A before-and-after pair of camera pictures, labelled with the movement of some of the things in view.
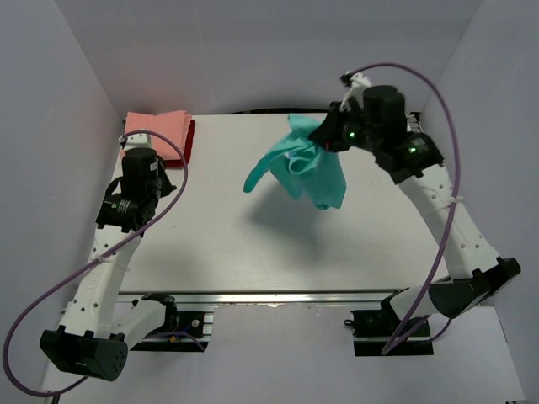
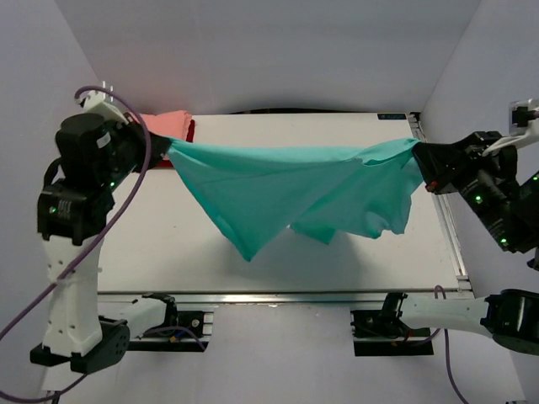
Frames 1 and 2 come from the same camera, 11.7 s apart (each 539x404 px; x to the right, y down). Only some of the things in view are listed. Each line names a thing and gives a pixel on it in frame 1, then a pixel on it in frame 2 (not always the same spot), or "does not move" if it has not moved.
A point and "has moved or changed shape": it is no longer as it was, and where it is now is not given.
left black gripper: (165, 185) -> (141, 148)
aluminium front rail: (334, 296) does not move
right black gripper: (327, 131) -> (445, 167)
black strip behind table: (285, 110) does not move
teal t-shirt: (312, 172) has moved or changed shape
